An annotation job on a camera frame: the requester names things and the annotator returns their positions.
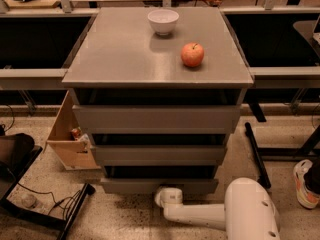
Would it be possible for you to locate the black cart frame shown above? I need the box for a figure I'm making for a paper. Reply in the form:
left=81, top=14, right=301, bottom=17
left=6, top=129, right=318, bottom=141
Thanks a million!
left=0, top=133, right=95, bottom=240

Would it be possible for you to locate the black cable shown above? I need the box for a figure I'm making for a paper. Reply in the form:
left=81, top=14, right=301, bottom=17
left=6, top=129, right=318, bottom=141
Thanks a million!
left=0, top=160, right=83, bottom=220

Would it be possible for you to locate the grey drawer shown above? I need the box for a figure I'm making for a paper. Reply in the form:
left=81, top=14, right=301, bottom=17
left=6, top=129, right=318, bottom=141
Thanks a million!
left=73, top=105, right=240, bottom=134
left=92, top=145, right=226, bottom=166
left=100, top=165, right=218, bottom=194

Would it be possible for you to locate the white sneaker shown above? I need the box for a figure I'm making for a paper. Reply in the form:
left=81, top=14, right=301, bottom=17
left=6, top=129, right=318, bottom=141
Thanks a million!
left=293, top=159, right=319, bottom=209

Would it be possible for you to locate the black stand base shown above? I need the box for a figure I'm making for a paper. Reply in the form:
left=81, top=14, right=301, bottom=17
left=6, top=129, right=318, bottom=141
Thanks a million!
left=245, top=122, right=320, bottom=189

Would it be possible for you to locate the cardboard box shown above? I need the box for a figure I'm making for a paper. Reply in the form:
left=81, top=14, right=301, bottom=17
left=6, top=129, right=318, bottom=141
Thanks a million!
left=47, top=93, right=99, bottom=170

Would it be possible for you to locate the clear plastic bottle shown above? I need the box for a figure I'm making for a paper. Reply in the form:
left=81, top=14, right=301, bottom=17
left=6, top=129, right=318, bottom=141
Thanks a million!
left=21, top=193, right=45, bottom=213

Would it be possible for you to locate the white ceramic bowl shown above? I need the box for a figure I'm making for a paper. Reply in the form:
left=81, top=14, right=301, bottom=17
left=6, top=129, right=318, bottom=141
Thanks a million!
left=147, top=9, right=179, bottom=35

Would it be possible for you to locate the grey middle drawer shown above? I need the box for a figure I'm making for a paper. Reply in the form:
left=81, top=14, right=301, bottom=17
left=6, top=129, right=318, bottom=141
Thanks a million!
left=92, top=145, right=226, bottom=166

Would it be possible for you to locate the grey bottom drawer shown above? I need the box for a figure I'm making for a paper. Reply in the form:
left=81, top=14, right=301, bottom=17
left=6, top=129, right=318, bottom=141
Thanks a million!
left=100, top=165, right=218, bottom=194

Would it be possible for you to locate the grey top drawer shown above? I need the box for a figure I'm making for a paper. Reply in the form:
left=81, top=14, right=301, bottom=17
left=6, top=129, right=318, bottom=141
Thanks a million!
left=73, top=105, right=240, bottom=134

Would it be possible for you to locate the red apple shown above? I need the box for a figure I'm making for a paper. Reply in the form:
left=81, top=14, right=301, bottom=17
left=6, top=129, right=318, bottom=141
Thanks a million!
left=180, top=42, right=204, bottom=67

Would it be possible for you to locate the grey drawer cabinet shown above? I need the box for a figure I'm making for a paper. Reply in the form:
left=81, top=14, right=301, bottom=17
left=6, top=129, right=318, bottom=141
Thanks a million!
left=61, top=6, right=254, bottom=182

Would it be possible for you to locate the red snack packet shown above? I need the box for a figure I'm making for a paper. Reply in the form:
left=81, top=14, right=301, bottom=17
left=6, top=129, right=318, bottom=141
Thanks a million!
left=71, top=127, right=82, bottom=140

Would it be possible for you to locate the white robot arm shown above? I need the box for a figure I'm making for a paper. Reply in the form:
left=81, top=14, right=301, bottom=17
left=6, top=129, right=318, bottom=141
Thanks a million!
left=155, top=178, right=281, bottom=240

